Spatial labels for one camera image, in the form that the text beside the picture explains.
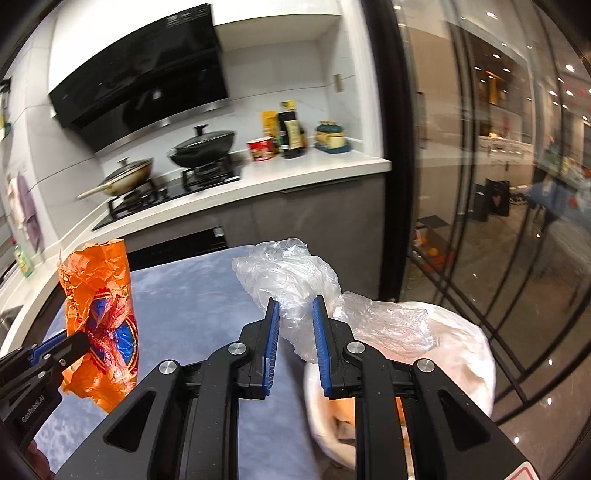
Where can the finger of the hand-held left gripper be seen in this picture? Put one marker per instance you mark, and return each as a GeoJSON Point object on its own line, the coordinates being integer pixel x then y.
{"type": "Point", "coordinates": [69, 348]}
{"type": "Point", "coordinates": [46, 345]}

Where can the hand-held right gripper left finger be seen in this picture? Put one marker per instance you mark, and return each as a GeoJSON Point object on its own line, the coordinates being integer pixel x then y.
{"type": "Point", "coordinates": [272, 341]}

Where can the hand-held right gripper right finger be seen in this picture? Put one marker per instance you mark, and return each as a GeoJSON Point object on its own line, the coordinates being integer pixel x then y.
{"type": "Point", "coordinates": [321, 341]}

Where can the orange snack bag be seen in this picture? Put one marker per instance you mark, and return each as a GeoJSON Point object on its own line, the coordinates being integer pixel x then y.
{"type": "Point", "coordinates": [99, 295]}

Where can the clear plastic bag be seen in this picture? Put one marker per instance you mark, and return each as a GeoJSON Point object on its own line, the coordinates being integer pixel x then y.
{"type": "Point", "coordinates": [291, 281]}

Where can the white lined trash bin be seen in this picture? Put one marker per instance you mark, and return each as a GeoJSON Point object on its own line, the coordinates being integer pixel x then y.
{"type": "Point", "coordinates": [461, 364]}

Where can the green dish soap bottle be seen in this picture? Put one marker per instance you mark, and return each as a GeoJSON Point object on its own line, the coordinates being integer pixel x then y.
{"type": "Point", "coordinates": [24, 261]}

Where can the grey-blue plush blanket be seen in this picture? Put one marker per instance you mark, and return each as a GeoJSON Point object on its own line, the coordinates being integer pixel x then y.
{"type": "Point", "coordinates": [184, 314]}

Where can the grey kitchen cabinet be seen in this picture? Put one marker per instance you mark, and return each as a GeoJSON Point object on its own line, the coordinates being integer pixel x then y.
{"type": "Point", "coordinates": [314, 217]}

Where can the purple hanging towel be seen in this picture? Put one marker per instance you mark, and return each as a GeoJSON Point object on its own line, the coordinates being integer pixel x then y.
{"type": "Point", "coordinates": [30, 212]}

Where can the pale pink hanging towel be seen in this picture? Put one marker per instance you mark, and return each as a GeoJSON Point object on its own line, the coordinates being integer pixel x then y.
{"type": "Point", "coordinates": [13, 198]}

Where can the black gas stove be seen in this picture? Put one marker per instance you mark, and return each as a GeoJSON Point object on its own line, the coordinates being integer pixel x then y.
{"type": "Point", "coordinates": [175, 189]}

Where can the beige wok with lid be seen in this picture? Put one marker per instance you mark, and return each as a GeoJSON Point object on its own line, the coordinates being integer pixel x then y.
{"type": "Point", "coordinates": [127, 174]}

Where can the red instant noodle cup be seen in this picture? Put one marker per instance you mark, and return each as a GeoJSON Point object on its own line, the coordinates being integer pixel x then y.
{"type": "Point", "coordinates": [262, 150]}

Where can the black wok with lid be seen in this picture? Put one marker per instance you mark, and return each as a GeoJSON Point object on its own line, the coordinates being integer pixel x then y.
{"type": "Point", "coordinates": [203, 147]}

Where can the dark soy sauce bottle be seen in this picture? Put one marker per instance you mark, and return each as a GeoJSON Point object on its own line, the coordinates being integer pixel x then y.
{"type": "Point", "coordinates": [291, 134]}

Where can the yellow seasoning packet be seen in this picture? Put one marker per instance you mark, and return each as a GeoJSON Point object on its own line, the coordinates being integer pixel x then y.
{"type": "Point", "coordinates": [268, 124]}

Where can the black shopping bag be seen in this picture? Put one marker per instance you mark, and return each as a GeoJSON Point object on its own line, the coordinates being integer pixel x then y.
{"type": "Point", "coordinates": [494, 201]}

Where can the glass sliding door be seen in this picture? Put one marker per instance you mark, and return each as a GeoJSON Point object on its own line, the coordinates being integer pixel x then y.
{"type": "Point", "coordinates": [498, 138]}

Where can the black range hood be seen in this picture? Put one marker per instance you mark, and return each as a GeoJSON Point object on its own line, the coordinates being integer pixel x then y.
{"type": "Point", "coordinates": [138, 74]}

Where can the grey wall outlet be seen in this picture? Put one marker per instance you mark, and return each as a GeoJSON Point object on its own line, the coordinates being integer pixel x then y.
{"type": "Point", "coordinates": [339, 83]}

